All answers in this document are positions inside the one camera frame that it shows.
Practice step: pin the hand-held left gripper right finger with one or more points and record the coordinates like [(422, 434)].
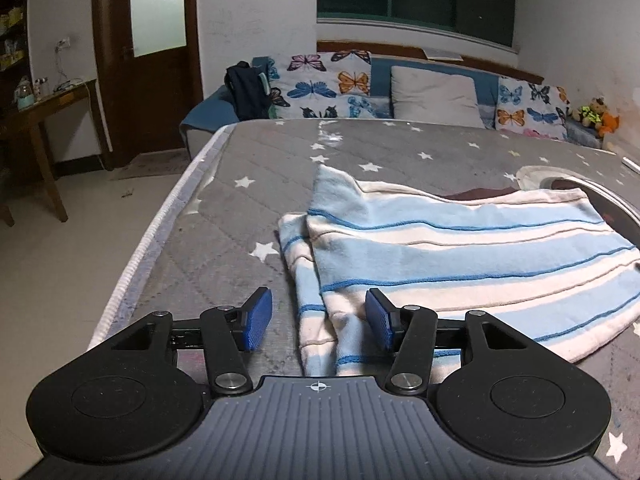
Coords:
[(380, 320)]

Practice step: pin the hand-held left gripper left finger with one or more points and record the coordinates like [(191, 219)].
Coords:
[(257, 320)]

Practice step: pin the blue white striped garment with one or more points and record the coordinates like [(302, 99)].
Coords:
[(450, 260)]

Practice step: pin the grey star-patterned mattress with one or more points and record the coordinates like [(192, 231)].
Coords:
[(225, 220)]

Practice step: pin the maroon cloth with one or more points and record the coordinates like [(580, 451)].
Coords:
[(480, 194)]

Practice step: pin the small object on floor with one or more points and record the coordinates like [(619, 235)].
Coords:
[(127, 192)]

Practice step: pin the grey doormat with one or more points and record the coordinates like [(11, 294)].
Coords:
[(150, 166)]

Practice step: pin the blue sofa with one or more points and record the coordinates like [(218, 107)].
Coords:
[(205, 115)]

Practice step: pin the dark backpack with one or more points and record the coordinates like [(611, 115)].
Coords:
[(247, 92)]

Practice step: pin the grey pillow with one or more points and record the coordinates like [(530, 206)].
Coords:
[(432, 97)]

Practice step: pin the large butterfly pillow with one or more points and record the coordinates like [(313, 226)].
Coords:
[(320, 85)]

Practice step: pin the brown wooden door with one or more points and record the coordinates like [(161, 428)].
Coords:
[(150, 100)]

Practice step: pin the butterfly print cushion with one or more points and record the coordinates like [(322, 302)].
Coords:
[(530, 110)]

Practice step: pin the flat item on windowsill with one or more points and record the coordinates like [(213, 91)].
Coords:
[(442, 54)]

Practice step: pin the yellow green plush toy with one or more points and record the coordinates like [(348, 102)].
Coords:
[(589, 116)]

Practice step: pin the small white stick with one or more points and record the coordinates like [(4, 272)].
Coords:
[(630, 165)]

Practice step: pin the orange plush toy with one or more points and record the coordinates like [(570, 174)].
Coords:
[(609, 124)]

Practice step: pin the brown wooden desk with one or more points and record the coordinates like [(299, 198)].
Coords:
[(45, 105)]

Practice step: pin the pink cup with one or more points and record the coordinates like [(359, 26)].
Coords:
[(41, 89)]

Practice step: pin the teal electric kettle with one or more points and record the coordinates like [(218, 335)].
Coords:
[(25, 97)]

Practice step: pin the dark window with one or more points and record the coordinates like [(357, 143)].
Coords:
[(425, 0)]

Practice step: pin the wooden shelf cabinet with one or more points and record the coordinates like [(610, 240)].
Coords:
[(12, 35)]

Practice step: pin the white wall socket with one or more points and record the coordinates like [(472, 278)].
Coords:
[(62, 43)]

